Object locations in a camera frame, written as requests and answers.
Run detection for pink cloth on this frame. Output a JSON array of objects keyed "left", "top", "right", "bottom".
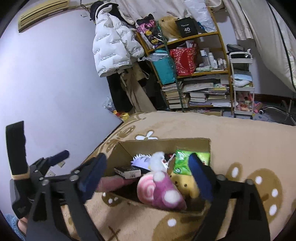
[{"left": 95, "top": 175, "right": 139, "bottom": 192}]

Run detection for small black white box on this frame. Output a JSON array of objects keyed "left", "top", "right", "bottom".
[{"left": 114, "top": 166, "right": 142, "bottom": 180}]

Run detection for white haired doll plush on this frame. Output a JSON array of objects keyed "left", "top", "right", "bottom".
[{"left": 131, "top": 154, "right": 151, "bottom": 171}]

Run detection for pink swiss roll plush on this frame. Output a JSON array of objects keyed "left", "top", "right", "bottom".
[{"left": 137, "top": 172, "right": 156, "bottom": 205}]

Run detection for white fluffy duck plush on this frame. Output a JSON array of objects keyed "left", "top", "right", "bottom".
[{"left": 149, "top": 152, "right": 167, "bottom": 172}]

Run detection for yellow dog plush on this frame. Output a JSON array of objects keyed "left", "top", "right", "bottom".
[{"left": 168, "top": 169, "right": 200, "bottom": 199}]

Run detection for pink bear plush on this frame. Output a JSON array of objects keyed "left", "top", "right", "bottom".
[{"left": 152, "top": 171, "right": 187, "bottom": 211}]

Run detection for green tissue pack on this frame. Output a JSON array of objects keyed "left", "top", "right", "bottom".
[{"left": 173, "top": 150, "right": 211, "bottom": 176}]

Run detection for open cardboard box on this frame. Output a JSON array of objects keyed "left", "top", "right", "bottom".
[{"left": 104, "top": 138, "right": 211, "bottom": 213}]

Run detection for beige floral blanket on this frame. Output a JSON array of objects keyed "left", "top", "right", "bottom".
[{"left": 60, "top": 110, "right": 296, "bottom": 241}]

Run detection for beige hanging coat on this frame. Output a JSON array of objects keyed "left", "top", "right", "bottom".
[{"left": 120, "top": 66, "right": 156, "bottom": 113}]

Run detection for white puffer jacket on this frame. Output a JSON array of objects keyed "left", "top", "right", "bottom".
[{"left": 92, "top": 3, "right": 144, "bottom": 77}]

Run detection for stack of books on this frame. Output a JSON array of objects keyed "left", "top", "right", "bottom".
[{"left": 162, "top": 74, "right": 232, "bottom": 109}]

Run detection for teal gift bag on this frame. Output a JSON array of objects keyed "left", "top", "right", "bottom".
[{"left": 149, "top": 49, "right": 175, "bottom": 85}]

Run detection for wooden shelf unit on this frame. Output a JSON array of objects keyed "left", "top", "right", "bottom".
[{"left": 136, "top": 5, "right": 233, "bottom": 111}]

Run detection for red gift bag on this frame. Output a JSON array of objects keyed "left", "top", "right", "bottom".
[{"left": 170, "top": 48, "right": 197, "bottom": 76}]

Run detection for white rolling cart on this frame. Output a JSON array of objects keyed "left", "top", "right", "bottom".
[{"left": 229, "top": 49, "right": 255, "bottom": 120}]

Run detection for black pink printed bag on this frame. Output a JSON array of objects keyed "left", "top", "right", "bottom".
[{"left": 136, "top": 14, "right": 163, "bottom": 48}]

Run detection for blonde wig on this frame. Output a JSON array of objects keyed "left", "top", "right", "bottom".
[{"left": 159, "top": 16, "right": 182, "bottom": 42}]

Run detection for cream recliner chair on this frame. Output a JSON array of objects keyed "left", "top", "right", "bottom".
[{"left": 239, "top": 1, "right": 295, "bottom": 92}]

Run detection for black box with 40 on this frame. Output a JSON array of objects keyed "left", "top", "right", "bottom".
[{"left": 175, "top": 17, "right": 198, "bottom": 38}]

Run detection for white plastic bag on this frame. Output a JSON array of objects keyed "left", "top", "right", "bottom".
[{"left": 184, "top": 0, "right": 217, "bottom": 33}]

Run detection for beige curtain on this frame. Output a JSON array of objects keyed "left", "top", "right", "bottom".
[{"left": 114, "top": 1, "right": 253, "bottom": 40}]

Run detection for wall air conditioner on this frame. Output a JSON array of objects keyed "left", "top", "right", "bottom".
[{"left": 18, "top": 0, "right": 70, "bottom": 33}]

